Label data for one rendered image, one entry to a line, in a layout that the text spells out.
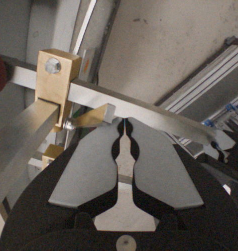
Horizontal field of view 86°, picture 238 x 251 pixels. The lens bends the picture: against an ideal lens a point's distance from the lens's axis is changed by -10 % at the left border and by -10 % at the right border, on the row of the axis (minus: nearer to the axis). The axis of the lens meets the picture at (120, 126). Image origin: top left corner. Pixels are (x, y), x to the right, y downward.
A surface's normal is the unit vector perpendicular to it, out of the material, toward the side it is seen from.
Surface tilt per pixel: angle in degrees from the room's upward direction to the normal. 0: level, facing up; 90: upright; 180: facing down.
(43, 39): 0
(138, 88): 0
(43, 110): 90
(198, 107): 0
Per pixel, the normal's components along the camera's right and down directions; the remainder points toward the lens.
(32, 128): 0.34, -0.79
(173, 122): -0.03, 0.54
